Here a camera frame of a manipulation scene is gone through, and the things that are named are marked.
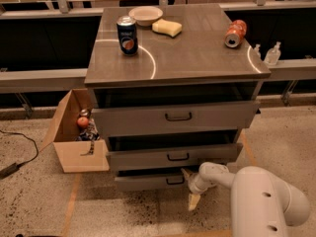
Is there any black power cable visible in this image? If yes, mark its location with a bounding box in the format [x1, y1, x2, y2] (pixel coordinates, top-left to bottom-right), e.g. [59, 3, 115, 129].
[0, 128, 40, 180]

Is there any red apple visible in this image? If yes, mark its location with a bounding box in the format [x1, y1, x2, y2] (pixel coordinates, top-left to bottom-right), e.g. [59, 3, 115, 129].
[77, 117, 89, 128]

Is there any grey drawer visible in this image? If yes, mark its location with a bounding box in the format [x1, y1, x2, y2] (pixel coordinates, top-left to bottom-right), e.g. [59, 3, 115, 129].
[115, 167, 186, 192]
[107, 143, 242, 171]
[93, 101, 259, 137]

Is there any clear sanitizer bottle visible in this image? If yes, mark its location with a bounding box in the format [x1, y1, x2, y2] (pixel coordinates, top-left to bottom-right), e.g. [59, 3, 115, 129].
[264, 41, 280, 65]

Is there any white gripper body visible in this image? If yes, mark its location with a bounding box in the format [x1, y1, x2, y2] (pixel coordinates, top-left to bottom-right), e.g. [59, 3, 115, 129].
[188, 173, 210, 195]

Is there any grey metal rail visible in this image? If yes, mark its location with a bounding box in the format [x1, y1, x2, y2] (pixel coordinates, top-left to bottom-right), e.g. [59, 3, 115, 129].
[0, 58, 316, 94]

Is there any yellow sponge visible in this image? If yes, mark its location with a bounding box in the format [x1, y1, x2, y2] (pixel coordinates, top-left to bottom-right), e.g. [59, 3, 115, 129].
[152, 19, 182, 38]

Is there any grey bottom drawer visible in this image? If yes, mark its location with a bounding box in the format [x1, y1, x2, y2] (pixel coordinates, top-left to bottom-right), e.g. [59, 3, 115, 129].
[115, 167, 186, 192]

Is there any white bowl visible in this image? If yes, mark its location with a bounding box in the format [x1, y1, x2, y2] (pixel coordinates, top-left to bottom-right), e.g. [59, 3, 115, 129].
[128, 6, 163, 27]

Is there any blue pepsi can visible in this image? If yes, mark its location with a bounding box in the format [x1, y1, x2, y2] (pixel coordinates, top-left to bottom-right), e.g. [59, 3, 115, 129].
[117, 15, 138, 55]

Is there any grey drawer cabinet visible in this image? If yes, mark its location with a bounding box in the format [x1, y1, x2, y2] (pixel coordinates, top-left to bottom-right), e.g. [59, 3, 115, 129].
[84, 3, 272, 192]

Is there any grey top drawer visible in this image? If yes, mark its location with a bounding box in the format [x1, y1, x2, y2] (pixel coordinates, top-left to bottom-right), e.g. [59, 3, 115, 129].
[93, 101, 259, 137]

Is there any cardboard box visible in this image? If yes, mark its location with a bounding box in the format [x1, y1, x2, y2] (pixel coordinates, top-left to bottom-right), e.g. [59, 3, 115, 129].
[40, 89, 110, 173]

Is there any orange soda can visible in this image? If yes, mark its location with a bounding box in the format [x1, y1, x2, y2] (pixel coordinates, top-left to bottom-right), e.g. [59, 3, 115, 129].
[224, 20, 247, 48]

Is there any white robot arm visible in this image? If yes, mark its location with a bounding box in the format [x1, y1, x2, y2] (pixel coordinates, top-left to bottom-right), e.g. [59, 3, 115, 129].
[182, 162, 310, 237]

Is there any can in cardboard box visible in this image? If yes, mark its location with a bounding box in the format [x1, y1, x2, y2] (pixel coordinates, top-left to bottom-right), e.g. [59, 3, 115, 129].
[79, 109, 91, 118]

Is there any grey middle drawer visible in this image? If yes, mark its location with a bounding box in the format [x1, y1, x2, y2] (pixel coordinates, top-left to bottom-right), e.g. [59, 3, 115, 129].
[107, 143, 242, 171]

